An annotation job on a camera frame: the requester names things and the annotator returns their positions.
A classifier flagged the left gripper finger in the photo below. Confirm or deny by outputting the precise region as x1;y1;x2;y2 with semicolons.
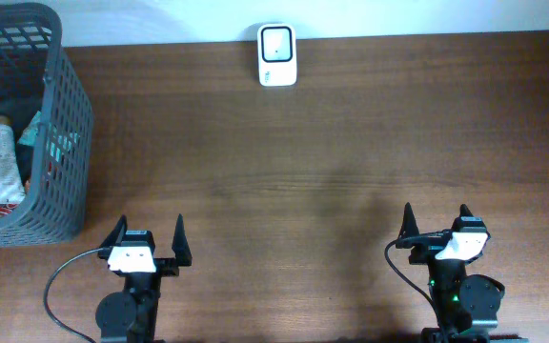
172;214;193;267
100;214;128;249

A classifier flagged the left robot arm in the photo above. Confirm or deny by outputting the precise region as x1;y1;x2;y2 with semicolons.
95;215;193;343

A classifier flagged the white barcode scanner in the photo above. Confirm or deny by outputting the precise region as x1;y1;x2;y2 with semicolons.
256;23;297;87

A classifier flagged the white tube with brown cap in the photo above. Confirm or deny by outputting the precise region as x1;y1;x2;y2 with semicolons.
0;115;26;205

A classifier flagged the mint green tissue roll pack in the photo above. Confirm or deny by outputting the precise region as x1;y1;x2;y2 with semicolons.
17;111;80;162

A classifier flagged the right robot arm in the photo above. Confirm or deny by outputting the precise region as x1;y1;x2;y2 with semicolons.
384;203;526;343

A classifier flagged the grey plastic mesh basket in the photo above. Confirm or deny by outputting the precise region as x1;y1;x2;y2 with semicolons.
0;3;93;247

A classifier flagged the red Top chocolate bar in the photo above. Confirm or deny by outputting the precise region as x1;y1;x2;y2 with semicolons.
0;204;18;219

